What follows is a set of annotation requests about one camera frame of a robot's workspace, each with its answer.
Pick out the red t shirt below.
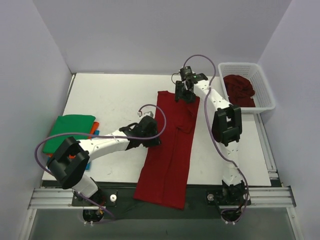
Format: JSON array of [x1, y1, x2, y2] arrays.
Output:
[[133, 91, 200, 210]]

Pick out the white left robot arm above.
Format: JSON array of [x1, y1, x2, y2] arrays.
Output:
[[46, 115, 161, 206]]

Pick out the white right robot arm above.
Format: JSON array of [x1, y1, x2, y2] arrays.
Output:
[[174, 66, 247, 204]]

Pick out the orange folded t shirt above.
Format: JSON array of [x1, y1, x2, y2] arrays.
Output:
[[43, 121, 100, 157]]

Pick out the dark red crumpled shirt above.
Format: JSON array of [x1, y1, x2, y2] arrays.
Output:
[[223, 74, 256, 108]]

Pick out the white plastic basket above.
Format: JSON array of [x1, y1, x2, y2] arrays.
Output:
[[218, 62, 276, 114]]

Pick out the blue folded t shirt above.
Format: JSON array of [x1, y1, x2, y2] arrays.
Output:
[[85, 129, 100, 171]]

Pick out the green folded t shirt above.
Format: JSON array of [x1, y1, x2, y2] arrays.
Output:
[[43, 114, 100, 155]]

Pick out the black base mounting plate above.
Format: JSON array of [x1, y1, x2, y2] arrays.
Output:
[[71, 182, 251, 222]]

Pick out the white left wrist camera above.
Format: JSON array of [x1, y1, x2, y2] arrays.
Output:
[[137, 110, 154, 118]]

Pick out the aluminium extrusion rail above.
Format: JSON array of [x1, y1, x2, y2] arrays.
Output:
[[28, 187, 296, 209]]

